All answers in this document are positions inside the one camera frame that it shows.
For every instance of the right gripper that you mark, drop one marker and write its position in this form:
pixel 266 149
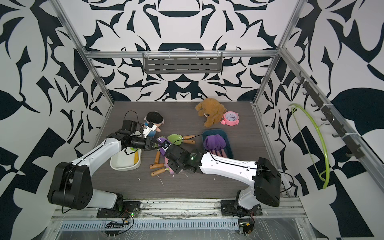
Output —
pixel 171 166

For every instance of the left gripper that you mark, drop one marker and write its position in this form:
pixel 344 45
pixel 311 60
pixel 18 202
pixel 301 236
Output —
pixel 150 144

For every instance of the purple shovel pink handle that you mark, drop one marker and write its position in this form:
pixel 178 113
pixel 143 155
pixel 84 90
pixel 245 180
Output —
pixel 162 140
pixel 220 148
pixel 210 144

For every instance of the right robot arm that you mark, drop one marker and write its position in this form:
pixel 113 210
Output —
pixel 263 179

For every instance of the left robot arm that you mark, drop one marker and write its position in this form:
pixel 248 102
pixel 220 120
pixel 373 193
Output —
pixel 72 185

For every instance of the white storage box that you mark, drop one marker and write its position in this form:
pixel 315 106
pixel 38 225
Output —
pixel 124 160

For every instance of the teal storage box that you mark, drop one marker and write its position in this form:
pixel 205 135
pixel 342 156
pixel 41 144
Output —
pixel 215 132

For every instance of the plush doll black hair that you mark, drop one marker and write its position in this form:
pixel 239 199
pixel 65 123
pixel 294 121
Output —
pixel 154 118

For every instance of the brown plush dog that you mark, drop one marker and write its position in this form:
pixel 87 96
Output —
pixel 212 110

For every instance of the pink alarm clock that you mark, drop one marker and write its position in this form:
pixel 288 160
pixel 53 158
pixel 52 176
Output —
pixel 230 118

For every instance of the grey wall shelf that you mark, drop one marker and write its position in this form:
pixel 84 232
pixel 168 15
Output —
pixel 193 62

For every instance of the grey hook rail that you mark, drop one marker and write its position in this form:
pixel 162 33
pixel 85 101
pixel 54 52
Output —
pixel 358 147

